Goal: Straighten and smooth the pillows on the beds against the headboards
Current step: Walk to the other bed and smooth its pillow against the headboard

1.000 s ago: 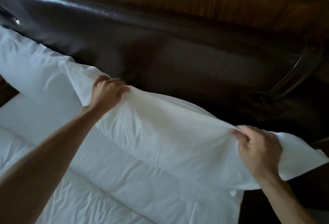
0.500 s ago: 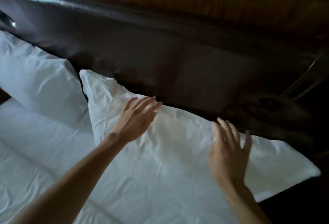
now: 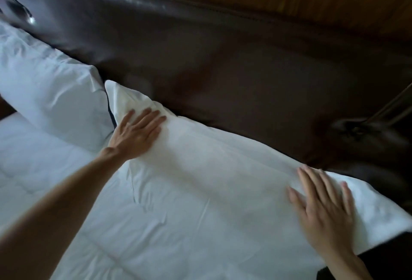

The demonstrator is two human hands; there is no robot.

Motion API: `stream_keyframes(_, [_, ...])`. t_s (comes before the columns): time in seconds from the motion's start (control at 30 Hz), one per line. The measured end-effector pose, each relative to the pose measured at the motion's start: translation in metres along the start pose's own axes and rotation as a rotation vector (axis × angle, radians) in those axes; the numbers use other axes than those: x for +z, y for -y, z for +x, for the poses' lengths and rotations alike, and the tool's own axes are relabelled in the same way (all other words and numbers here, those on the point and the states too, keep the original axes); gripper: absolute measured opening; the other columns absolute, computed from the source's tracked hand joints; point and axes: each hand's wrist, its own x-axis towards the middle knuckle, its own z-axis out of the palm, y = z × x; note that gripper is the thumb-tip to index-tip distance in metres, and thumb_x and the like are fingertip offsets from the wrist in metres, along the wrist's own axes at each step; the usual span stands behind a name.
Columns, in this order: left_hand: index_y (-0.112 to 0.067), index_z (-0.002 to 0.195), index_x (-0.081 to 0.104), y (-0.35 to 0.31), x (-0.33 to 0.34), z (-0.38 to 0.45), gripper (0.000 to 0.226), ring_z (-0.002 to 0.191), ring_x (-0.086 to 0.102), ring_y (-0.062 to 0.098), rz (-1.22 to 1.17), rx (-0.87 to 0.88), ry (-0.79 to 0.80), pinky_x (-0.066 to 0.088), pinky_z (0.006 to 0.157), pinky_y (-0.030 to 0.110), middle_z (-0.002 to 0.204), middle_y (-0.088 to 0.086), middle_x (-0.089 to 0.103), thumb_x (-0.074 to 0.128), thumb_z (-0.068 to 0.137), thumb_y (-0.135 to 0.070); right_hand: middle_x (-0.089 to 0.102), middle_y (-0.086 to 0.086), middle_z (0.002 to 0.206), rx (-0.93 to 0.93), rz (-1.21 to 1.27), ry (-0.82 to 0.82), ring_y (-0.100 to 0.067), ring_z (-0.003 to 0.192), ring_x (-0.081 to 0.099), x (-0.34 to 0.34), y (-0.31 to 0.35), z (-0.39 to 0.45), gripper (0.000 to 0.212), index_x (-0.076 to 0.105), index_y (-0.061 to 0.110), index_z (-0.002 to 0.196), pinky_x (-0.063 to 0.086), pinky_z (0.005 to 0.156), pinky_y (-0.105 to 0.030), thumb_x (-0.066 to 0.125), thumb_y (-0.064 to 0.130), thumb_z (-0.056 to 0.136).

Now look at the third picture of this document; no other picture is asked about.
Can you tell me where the person's right hand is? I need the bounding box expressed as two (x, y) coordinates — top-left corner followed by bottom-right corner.
(287, 166), (356, 258)

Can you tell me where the person's left hand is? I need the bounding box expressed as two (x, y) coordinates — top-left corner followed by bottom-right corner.
(108, 108), (167, 161)

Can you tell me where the white pillow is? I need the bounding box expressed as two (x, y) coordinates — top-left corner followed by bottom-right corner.
(0, 21), (116, 154)
(104, 79), (412, 263)

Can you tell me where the person's left forearm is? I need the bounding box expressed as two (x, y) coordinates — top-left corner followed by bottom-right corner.
(0, 147), (126, 280)

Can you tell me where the brown leather headboard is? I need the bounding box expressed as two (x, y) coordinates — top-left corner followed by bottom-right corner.
(0, 0), (412, 216)

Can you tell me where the brown leather headboard strap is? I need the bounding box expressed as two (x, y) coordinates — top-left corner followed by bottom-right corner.
(347, 82), (412, 139)
(0, 0), (36, 26)

